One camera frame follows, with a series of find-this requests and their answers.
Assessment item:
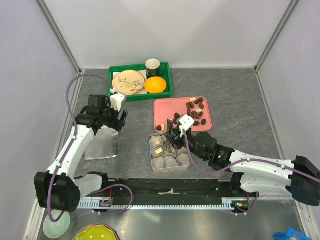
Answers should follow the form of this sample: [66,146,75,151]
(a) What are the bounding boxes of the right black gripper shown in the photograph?
[163,127,208,162]

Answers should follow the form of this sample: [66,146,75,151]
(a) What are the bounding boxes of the metal serving tongs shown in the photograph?
[163,118,176,153]

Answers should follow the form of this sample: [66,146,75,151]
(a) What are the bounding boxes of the pink plastic tray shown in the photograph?
[153,96,213,133]

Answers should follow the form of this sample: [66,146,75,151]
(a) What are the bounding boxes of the pink chocolate tin box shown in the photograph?
[149,133,191,173]

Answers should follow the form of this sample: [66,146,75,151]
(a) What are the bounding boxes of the white square chocolate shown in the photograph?
[155,147,163,155]

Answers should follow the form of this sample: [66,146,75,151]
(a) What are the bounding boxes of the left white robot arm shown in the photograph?
[34,93,128,213]

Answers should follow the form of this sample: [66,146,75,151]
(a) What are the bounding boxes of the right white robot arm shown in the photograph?
[164,128,320,207]

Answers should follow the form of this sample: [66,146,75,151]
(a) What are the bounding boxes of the silver tin lid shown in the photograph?
[84,126,119,161]

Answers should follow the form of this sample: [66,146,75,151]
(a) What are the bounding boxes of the beige floral plate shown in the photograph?
[112,70,146,96]

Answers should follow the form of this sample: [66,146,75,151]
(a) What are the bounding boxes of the green plastic crate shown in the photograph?
[108,62,173,102]

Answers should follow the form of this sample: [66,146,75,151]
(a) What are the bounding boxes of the orange bowl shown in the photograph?
[144,76,167,94]

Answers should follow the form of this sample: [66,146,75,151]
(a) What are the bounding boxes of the dark green mug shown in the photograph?
[145,58,166,78]

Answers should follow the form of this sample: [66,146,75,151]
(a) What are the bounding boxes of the yellow bowl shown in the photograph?
[73,224,120,240]

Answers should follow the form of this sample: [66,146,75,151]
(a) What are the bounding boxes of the blue plastic object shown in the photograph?
[273,227,312,240]

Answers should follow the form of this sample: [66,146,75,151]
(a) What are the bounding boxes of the pale green bowl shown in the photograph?
[43,212,71,239]

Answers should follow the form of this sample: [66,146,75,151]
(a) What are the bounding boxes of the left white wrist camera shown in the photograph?
[110,93,127,112]

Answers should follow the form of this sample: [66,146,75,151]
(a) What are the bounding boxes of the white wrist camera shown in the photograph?
[177,114,195,133]
[110,93,127,112]

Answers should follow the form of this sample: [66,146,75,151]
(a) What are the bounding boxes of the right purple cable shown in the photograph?
[183,129,320,216]

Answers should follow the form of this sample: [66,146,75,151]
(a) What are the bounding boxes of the purple cable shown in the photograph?
[183,129,320,216]
[47,74,116,223]

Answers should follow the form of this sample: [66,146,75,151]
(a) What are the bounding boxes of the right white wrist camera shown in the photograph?
[177,114,195,133]

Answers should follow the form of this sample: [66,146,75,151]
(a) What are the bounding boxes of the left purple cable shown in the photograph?
[47,74,116,223]

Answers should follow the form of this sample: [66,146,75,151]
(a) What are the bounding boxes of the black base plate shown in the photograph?
[81,177,258,206]

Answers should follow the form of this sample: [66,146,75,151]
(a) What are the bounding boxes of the light blue cable duct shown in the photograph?
[77,198,248,211]

